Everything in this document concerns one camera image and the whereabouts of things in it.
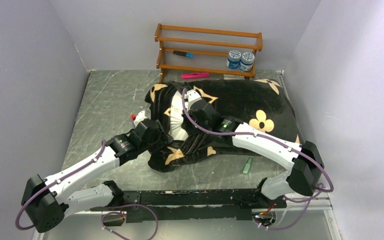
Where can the wooden three-tier shelf rack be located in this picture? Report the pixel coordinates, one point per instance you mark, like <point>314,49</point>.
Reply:
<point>210,48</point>

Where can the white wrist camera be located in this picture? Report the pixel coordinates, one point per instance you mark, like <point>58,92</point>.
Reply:
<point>137,118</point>
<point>192,96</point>

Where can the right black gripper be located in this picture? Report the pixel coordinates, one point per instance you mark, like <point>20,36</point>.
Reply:
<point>190,113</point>

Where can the blue and black marker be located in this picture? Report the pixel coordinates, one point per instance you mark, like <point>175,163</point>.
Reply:
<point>183,54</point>

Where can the right blue lidded jar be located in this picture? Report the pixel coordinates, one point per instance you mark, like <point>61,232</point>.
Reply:
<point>247,61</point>

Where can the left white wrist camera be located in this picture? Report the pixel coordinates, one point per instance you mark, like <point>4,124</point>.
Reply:
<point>137,118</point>

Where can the left blue lidded jar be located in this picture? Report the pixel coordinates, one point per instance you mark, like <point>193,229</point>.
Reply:
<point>233,59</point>

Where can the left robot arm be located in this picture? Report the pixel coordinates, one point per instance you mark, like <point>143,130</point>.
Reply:
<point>47,201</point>

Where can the green translucent marker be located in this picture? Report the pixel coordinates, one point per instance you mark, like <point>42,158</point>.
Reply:
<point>247,165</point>

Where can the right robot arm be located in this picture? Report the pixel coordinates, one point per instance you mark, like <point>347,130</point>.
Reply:
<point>302,163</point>

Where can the pink highlighter marker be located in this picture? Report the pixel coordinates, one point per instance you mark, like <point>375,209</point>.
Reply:
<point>195,75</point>

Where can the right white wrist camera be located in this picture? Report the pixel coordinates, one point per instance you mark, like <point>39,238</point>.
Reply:
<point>192,96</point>

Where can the small white cardboard box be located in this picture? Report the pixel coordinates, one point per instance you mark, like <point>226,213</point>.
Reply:
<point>233,77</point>

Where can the black pillowcase with beige flowers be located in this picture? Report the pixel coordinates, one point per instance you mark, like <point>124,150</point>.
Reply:
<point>261,103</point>

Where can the white pillow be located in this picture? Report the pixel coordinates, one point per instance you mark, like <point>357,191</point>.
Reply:
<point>176,119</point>

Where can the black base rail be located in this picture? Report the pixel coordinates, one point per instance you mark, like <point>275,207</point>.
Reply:
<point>164,205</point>

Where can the blue lidded jar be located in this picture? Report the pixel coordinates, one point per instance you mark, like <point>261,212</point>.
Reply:
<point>233,59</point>
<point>247,61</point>

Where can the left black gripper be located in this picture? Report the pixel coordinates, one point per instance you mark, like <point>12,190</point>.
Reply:
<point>163,139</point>

